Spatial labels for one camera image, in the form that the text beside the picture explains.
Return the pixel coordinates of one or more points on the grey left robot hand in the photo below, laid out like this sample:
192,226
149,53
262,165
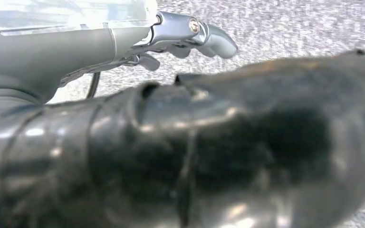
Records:
233,141

